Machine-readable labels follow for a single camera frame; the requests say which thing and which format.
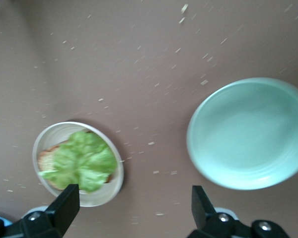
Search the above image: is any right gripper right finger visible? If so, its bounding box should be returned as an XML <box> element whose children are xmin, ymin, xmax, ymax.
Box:
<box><xmin>188</xmin><ymin>185</ymin><xmax>291</xmax><ymax>238</ymax></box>

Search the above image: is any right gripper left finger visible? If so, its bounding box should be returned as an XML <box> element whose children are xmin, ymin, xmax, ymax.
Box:
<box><xmin>4</xmin><ymin>183</ymin><xmax>80</xmax><ymax>238</ymax></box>

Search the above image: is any brown bread slice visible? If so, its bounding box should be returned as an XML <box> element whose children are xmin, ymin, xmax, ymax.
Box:
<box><xmin>37</xmin><ymin>131</ymin><xmax>113</xmax><ymax>191</ymax></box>

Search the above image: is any green lettuce leaf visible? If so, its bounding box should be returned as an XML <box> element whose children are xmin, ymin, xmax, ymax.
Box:
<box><xmin>38</xmin><ymin>130</ymin><xmax>118</xmax><ymax>193</ymax></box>

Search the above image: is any beige plate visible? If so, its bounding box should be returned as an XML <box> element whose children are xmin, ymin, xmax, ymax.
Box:
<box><xmin>32</xmin><ymin>121</ymin><xmax>125</xmax><ymax>208</ymax></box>

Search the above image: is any mint green plate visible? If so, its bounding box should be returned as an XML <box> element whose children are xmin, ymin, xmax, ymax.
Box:
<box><xmin>186</xmin><ymin>77</ymin><xmax>298</xmax><ymax>191</ymax></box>

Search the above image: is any brown tablecloth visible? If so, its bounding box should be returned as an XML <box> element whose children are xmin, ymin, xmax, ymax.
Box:
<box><xmin>0</xmin><ymin>0</ymin><xmax>298</xmax><ymax>238</ymax></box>

